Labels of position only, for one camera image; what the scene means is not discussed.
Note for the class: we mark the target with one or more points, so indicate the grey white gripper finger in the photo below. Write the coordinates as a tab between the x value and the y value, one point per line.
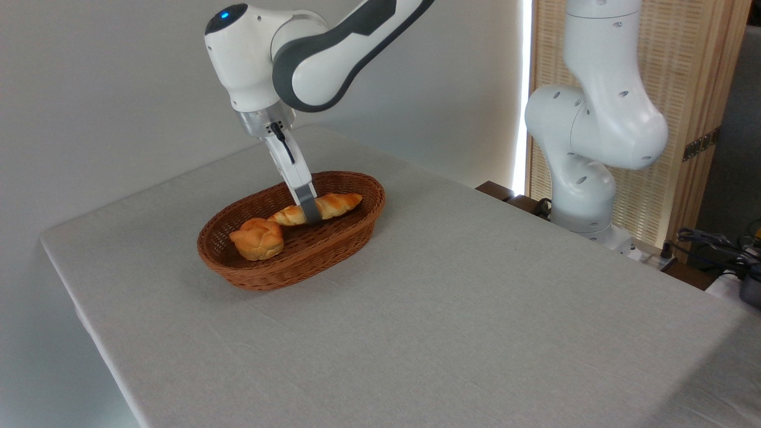
309	205

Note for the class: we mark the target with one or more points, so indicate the round knotted bread roll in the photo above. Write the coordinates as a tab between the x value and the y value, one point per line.
258	241

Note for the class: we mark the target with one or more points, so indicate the wooden slatted folding screen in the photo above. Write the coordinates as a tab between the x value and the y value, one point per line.
684	59

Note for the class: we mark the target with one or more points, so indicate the grey tablecloth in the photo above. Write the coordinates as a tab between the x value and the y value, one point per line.
446	327

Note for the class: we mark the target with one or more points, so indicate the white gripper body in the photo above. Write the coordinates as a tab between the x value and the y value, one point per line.
286	160

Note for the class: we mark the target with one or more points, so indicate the brown wicker oval basket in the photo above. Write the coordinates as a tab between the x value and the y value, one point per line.
285	270

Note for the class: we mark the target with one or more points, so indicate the dark metal screen hinge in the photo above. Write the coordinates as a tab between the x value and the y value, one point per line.
701	144

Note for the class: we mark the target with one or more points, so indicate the white power strip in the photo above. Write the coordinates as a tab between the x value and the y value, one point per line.
651	260

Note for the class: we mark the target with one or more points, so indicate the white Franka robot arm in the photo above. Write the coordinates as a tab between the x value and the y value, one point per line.
250	53

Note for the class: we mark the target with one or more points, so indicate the long twisted bread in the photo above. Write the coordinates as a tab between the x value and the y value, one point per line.
339	204

